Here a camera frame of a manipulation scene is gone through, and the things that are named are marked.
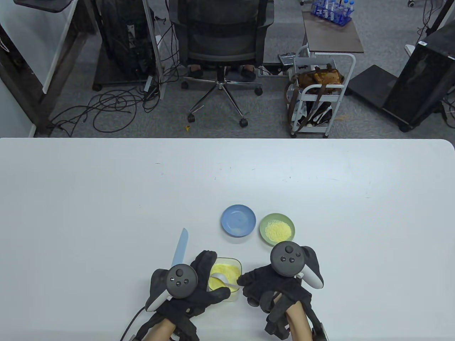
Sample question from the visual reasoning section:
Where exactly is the small green dish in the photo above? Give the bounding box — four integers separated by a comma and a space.
259, 213, 295, 247

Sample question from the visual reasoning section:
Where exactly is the blue test tube rack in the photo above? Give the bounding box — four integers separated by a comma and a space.
311, 0, 355, 26

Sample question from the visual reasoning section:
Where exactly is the small blue dish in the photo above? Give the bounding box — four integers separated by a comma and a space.
221, 204, 257, 238

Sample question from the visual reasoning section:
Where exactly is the white desk with dark frame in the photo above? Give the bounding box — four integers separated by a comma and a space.
0, 0, 98, 138

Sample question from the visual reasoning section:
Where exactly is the white plastic coffee spoon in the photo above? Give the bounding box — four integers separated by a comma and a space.
210, 273, 239, 287

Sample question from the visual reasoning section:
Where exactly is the black glossy computer case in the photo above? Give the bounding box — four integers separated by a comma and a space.
382, 22, 455, 132

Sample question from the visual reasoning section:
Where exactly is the clear chicken bouillon container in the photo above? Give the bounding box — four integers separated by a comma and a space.
207, 258, 243, 302

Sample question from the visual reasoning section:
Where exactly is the black and white controller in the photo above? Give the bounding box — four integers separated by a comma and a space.
145, 264, 198, 312
270, 242, 325, 290

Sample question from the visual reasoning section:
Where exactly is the person's left forearm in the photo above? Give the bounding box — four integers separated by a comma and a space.
144, 318, 176, 341

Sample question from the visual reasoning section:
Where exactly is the brown side table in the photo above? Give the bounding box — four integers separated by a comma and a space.
302, 10, 364, 54

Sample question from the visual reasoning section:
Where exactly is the black floor cable bundle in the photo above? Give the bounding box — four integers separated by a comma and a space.
48, 87, 161, 137

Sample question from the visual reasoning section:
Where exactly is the black flat base plate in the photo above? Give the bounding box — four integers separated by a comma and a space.
347, 65, 398, 109

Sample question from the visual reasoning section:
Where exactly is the black glove cable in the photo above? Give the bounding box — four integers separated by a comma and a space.
120, 307, 148, 341

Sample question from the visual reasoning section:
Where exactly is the white metal desk leg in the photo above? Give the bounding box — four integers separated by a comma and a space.
142, 0, 166, 101

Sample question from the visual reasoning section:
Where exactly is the person's right forearm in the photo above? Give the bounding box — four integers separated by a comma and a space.
286, 293, 313, 341

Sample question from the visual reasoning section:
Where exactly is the black and white bag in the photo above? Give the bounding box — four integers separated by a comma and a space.
297, 101, 333, 128

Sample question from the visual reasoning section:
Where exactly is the black computer tower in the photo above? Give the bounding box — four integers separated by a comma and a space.
93, 0, 157, 91

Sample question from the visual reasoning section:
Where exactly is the person's left hand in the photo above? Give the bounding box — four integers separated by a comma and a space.
145, 250, 231, 321

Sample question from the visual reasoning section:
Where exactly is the yellow chicken bouillon heap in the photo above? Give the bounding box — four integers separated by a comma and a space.
265, 220, 292, 240

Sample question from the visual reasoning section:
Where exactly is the black mesh office chair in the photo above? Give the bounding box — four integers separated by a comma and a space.
168, 0, 275, 128

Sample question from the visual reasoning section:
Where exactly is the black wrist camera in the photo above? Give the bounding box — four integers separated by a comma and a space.
265, 309, 289, 338

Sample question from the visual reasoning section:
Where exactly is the brown leather bag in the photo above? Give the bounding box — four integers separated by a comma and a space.
286, 64, 346, 123

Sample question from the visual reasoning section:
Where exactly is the person's right hand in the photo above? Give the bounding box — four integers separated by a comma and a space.
236, 265, 313, 314

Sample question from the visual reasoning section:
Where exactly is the light blue plastic knife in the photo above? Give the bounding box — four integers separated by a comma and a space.
171, 228, 189, 267

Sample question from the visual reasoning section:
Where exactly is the white rolling cart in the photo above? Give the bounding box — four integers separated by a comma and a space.
290, 45, 356, 139

